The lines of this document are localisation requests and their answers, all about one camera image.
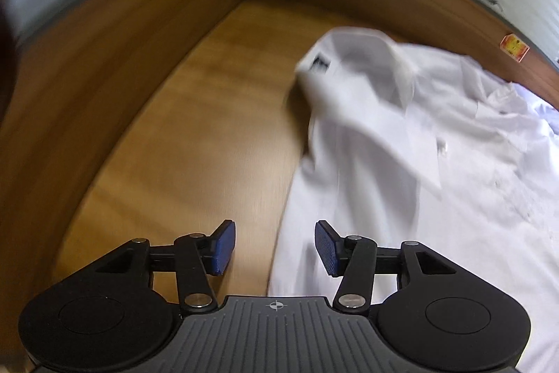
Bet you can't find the white shirt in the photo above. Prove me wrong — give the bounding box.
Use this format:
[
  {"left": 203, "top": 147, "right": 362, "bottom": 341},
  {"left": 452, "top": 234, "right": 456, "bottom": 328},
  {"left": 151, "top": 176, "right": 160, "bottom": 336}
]
[{"left": 266, "top": 27, "right": 559, "bottom": 373}]

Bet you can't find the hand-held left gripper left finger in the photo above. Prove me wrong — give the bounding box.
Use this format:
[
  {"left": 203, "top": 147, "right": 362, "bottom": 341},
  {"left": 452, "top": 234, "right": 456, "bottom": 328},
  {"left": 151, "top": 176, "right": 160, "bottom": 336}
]
[{"left": 94, "top": 219, "right": 237, "bottom": 313}]

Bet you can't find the red yellow sticker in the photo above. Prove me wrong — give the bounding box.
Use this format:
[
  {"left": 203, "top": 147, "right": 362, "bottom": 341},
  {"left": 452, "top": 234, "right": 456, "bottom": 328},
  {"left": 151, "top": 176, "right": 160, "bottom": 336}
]
[{"left": 500, "top": 33, "right": 531, "bottom": 63}]

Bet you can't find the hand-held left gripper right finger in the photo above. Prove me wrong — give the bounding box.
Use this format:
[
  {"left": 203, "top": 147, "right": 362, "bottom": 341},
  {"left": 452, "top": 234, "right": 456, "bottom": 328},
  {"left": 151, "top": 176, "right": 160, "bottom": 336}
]
[{"left": 315, "top": 219, "right": 459, "bottom": 313}]

